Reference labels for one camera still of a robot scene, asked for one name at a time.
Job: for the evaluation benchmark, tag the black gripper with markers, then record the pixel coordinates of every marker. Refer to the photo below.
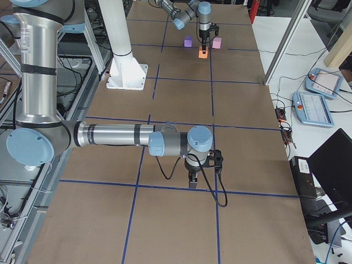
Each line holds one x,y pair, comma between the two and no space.
192,169
203,35

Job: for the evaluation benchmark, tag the orange foam cube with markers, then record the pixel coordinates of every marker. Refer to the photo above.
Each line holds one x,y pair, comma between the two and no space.
201,55

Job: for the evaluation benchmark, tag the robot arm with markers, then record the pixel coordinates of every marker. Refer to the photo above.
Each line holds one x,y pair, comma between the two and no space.
39,134
199,10

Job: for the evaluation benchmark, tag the pink foam cube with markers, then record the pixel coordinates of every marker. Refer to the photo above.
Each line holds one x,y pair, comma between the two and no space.
216,43

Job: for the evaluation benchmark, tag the purple foam cube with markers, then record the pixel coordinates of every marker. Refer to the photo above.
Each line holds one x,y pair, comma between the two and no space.
188,41

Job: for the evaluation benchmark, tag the orange black power strip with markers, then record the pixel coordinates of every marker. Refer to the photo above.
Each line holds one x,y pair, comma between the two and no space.
285,128

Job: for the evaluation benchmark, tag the black computer box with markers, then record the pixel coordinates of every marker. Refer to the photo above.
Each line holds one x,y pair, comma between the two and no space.
303,178

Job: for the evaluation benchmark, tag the near blue teach pendant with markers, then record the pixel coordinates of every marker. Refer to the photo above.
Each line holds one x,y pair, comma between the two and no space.
312,109

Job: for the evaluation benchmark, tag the blue teach pendant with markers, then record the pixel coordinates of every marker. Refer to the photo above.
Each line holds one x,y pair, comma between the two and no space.
312,109
323,82

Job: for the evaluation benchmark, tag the far blue teach pendant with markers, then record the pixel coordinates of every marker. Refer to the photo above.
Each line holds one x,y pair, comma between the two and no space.
323,82

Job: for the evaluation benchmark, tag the wooden beam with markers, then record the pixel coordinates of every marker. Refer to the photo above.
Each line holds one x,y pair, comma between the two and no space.
340,50

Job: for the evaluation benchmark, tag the black monitor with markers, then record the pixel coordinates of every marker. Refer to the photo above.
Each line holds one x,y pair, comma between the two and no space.
331,166

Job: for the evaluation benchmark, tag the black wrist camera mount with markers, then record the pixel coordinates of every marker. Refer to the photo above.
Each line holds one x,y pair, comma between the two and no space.
214,28
214,160

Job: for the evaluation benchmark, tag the white pedestal column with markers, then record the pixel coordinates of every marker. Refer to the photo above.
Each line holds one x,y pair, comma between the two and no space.
125,72

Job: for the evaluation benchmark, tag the aluminium frame post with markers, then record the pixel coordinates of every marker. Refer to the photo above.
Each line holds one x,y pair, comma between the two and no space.
298,15

